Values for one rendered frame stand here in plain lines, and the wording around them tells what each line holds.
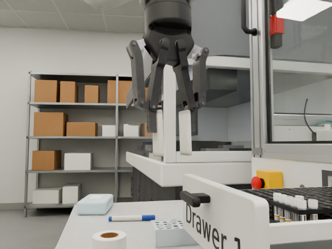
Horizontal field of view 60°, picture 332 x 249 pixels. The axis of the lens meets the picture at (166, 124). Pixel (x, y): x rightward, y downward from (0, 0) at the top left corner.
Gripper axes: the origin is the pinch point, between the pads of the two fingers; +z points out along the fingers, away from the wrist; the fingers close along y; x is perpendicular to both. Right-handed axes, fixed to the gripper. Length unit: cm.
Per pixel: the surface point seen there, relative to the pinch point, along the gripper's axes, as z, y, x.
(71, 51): -143, 13, 432
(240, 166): 15, 64, 71
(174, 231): 21.6, 8.1, 19.6
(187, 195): 9.4, 1.9, -1.0
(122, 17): -175, 79, 356
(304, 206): 10.5, 14.6, -11.2
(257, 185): 14.6, 36.6, 25.7
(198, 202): 9.9, 2.0, -4.2
